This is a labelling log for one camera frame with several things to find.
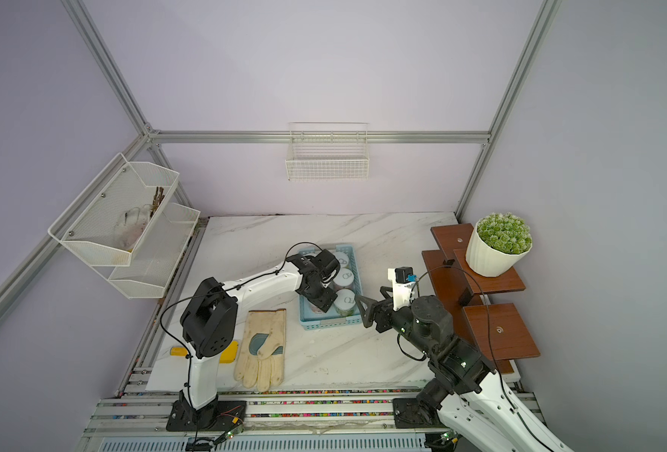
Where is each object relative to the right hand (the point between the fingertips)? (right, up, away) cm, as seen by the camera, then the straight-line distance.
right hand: (370, 297), depth 69 cm
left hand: (-15, -5, +22) cm, 27 cm away
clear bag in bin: (-67, +19, +9) cm, 70 cm away
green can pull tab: (-6, -5, +20) cm, 22 cm away
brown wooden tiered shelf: (+34, -10, +5) cm, 36 cm away
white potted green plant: (+31, +13, -2) cm, 33 cm away
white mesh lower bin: (-70, +9, +25) cm, 75 cm away
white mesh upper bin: (-73, +20, +9) cm, 77 cm away
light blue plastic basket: (-20, +10, +32) cm, 39 cm away
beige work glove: (-31, -21, +13) cm, 40 cm away
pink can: (-16, -8, +20) cm, 27 cm away
